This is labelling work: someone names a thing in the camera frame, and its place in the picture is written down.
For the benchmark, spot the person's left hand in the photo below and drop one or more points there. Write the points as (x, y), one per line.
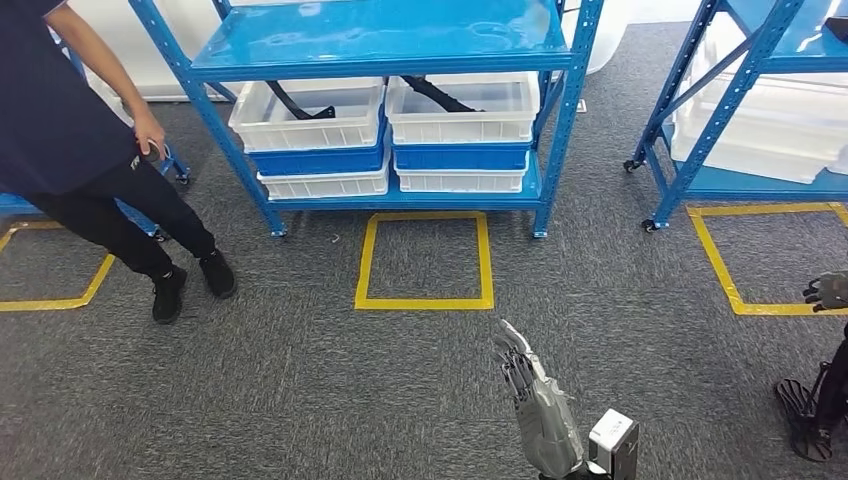
(149, 132)

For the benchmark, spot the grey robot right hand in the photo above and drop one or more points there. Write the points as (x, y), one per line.
(546, 417)

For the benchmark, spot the black handheld device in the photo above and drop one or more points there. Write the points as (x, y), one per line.
(154, 152)

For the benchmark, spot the black curved trim part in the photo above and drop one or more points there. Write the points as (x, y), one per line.
(437, 96)
(291, 109)

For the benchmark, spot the black part on shelf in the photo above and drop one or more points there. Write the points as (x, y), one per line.
(838, 28)

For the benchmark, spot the person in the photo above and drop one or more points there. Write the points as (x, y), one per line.
(60, 132)

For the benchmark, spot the yellow floor tape line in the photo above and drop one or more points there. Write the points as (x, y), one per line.
(424, 303)

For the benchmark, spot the yellow floor tape square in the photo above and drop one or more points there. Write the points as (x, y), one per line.
(712, 255)
(66, 303)

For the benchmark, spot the black humanoid robot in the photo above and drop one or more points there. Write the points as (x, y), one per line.
(831, 291)

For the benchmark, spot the large translucent white crate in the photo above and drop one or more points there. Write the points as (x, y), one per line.
(762, 139)

